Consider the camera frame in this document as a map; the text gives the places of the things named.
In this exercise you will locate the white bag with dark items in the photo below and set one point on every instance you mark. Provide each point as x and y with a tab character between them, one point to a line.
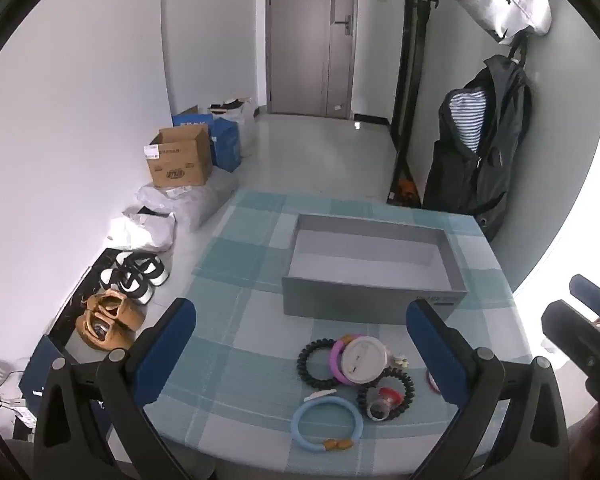
245	120

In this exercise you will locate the grey door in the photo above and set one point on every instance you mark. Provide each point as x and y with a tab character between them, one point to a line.
300	35

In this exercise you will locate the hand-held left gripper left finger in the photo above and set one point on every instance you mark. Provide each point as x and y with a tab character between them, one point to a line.
170	340

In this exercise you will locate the dark blue box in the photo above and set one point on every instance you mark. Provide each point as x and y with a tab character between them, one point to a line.
35	375

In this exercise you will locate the small cream flower charm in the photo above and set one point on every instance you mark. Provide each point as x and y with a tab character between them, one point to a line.
399	360

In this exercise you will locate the black and white sneaker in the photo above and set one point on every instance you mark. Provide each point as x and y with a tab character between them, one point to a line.
147	267
130	287

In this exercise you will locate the blue striped shirt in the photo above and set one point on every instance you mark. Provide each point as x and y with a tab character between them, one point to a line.
467	120

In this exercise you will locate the small white plastic bag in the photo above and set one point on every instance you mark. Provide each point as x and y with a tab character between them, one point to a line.
140	232

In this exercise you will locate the flat blue box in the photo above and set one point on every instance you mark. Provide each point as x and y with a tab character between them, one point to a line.
192	120

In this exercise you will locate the tall black frame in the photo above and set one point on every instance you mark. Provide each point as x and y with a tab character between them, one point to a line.
412	60

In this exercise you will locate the black floor mat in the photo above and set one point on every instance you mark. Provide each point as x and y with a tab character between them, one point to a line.
70	310

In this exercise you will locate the tall blue box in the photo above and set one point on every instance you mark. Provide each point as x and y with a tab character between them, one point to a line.
227	145

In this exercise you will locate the round red and white case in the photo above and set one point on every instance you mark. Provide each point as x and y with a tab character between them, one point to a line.
362	357

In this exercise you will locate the black coat rack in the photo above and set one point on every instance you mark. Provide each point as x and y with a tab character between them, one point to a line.
519	52

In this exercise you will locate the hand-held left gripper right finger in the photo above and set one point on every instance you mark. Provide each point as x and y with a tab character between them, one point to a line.
435	350

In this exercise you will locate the large grey plastic bag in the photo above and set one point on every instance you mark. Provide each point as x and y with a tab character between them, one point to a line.
200	200

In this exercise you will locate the small orange object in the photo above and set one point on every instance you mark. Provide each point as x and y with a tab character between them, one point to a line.
406	186

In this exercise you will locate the brown cardboard box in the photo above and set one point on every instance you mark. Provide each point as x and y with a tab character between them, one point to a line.
180	160

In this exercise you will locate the white hair clip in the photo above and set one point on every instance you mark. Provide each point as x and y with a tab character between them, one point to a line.
320	395

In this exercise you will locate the tan shoe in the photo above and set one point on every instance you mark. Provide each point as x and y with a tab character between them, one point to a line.
122	310
105	335

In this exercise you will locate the black jacket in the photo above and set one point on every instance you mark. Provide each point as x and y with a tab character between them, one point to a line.
500	160

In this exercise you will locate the grey box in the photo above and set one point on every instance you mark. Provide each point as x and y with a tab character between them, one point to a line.
370	305

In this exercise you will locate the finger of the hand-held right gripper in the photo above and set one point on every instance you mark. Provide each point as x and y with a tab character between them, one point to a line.
567	325
592	292

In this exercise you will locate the blue checked tablecloth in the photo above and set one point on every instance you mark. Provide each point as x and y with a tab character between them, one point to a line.
240	320

